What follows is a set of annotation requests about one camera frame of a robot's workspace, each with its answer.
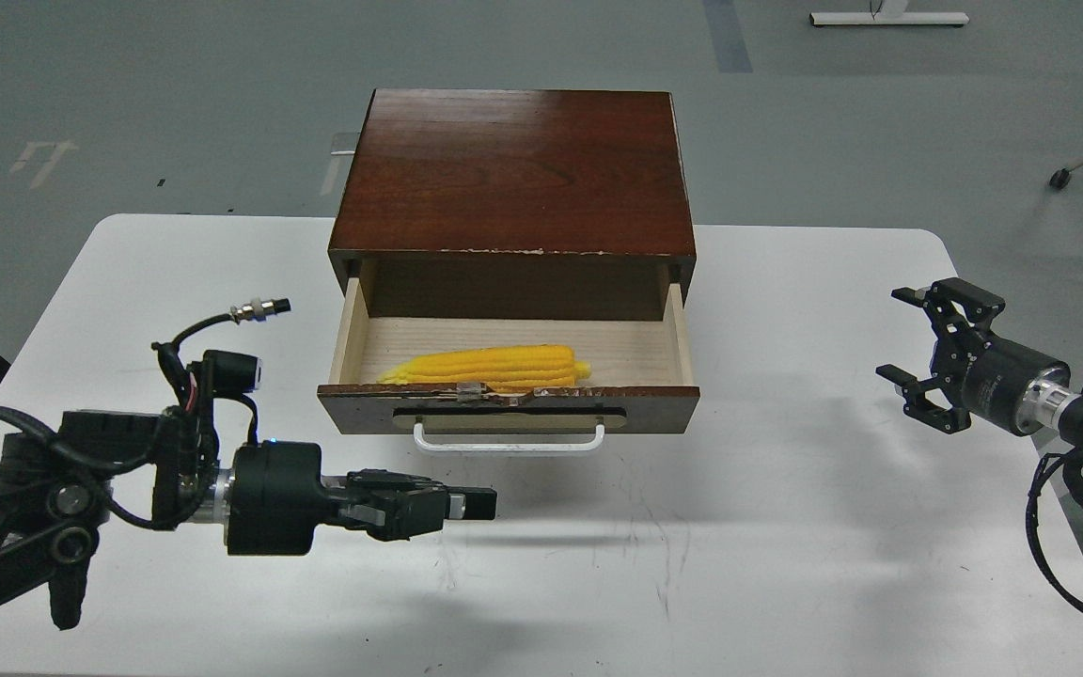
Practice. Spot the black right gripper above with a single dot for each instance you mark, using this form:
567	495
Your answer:
1013	387

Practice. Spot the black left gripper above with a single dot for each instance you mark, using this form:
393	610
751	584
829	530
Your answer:
277	498

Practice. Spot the yellow corn cob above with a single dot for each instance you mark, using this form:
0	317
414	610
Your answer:
507	368

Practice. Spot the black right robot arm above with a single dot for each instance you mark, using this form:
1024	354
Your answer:
1068	465

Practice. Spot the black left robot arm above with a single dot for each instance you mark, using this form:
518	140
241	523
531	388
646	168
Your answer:
58	486

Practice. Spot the dark wooden cabinet box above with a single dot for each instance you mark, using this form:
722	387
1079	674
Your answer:
517	204

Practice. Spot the white table leg base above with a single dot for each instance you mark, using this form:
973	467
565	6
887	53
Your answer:
888	13

